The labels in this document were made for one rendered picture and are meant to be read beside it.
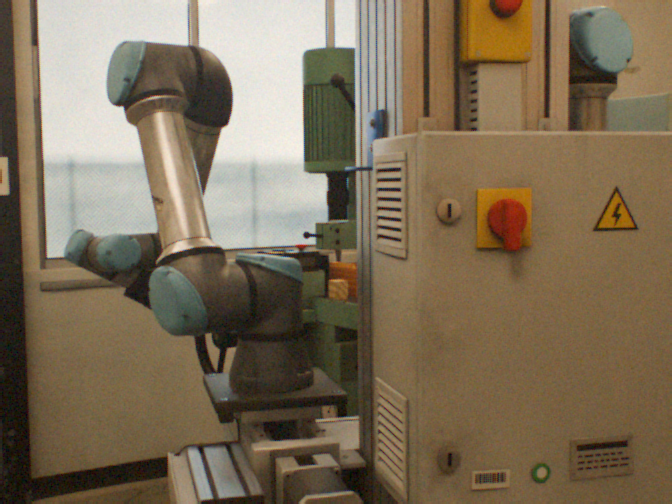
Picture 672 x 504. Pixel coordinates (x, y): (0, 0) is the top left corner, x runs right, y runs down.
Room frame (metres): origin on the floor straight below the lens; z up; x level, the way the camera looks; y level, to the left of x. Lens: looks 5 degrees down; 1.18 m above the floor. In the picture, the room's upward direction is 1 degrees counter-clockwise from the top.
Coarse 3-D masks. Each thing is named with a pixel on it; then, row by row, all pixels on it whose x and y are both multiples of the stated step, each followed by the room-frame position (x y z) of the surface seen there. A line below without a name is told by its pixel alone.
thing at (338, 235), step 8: (320, 224) 2.27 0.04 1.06; (328, 224) 2.24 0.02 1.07; (336, 224) 2.25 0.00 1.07; (344, 224) 2.26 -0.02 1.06; (352, 224) 2.28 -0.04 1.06; (320, 232) 2.27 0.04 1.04; (328, 232) 2.24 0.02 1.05; (336, 232) 2.24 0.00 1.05; (344, 232) 2.26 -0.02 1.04; (352, 232) 2.28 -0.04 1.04; (320, 240) 2.27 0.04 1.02; (328, 240) 2.24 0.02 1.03; (336, 240) 2.24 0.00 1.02; (344, 240) 2.26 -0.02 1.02; (352, 240) 2.28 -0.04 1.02; (320, 248) 2.27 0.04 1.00; (328, 248) 2.24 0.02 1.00; (336, 248) 2.24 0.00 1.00; (344, 248) 2.26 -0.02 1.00; (352, 248) 2.28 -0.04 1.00
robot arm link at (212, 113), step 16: (208, 64) 1.61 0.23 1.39; (208, 80) 1.61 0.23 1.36; (224, 80) 1.64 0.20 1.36; (208, 96) 1.63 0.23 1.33; (224, 96) 1.65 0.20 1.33; (192, 112) 1.67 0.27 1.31; (208, 112) 1.66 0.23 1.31; (224, 112) 1.68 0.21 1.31; (192, 128) 1.69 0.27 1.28; (208, 128) 1.68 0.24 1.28; (192, 144) 1.70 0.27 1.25; (208, 144) 1.71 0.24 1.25; (208, 160) 1.73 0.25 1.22; (208, 176) 1.76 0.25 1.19; (160, 240) 1.80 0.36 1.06
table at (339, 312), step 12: (312, 300) 2.10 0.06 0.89; (324, 300) 2.06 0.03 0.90; (336, 300) 2.03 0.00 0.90; (348, 300) 2.02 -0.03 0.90; (312, 312) 2.08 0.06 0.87; (324, 312) 2.06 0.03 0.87; (336, 312) 2.03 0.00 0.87; (348, 312) 1.99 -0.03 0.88; (336, 324) 2.03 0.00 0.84; (348, 324) 1.99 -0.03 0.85
